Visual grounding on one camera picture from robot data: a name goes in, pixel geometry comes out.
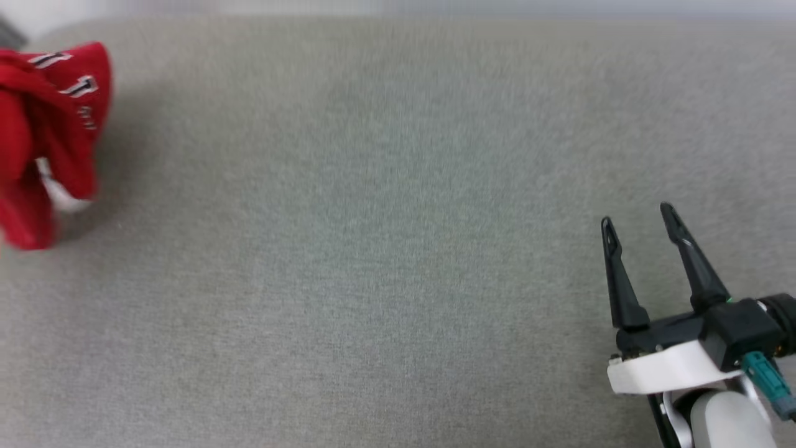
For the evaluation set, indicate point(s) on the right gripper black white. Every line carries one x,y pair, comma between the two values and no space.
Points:
678,361

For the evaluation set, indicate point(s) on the red shorts with white trim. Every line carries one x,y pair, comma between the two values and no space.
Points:
59,143

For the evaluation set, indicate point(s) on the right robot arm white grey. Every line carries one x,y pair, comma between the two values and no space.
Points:
727,423

